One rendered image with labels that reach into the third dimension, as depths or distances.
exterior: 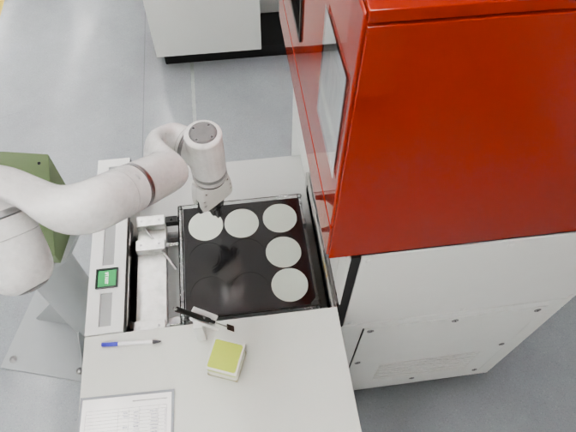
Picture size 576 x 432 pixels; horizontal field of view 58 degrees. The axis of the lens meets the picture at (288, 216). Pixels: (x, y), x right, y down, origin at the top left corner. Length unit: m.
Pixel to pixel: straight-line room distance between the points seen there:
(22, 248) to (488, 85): 0.77
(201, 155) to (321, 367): 0.56
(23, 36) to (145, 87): 0.94
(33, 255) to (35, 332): 1.58
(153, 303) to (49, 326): 1.12
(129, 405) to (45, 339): 1.26
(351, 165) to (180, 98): 2.40
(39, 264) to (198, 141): 0.40
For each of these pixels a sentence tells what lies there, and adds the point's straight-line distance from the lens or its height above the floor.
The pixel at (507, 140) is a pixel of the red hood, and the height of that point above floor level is 1.56.
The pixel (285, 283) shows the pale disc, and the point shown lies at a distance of 1.43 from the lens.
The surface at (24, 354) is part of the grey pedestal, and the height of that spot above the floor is 0.01.
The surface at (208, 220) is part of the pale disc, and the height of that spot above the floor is 0.90.
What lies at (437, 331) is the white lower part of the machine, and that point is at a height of 0.68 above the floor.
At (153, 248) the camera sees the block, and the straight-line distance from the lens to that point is 1.51.
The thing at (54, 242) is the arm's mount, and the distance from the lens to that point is 1.62.
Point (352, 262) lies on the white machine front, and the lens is 1.12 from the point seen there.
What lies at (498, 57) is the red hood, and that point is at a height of 1.73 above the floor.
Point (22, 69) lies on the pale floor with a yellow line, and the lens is 3.64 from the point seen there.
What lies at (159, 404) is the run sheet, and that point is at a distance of 1.28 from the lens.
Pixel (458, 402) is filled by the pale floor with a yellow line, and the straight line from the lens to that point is 2.36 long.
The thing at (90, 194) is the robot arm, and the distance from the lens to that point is 0.90.
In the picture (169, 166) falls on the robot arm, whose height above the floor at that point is 1.39.
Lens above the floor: 2.19
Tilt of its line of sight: 57 degrees down
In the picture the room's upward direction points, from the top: 1 degrees clockwise
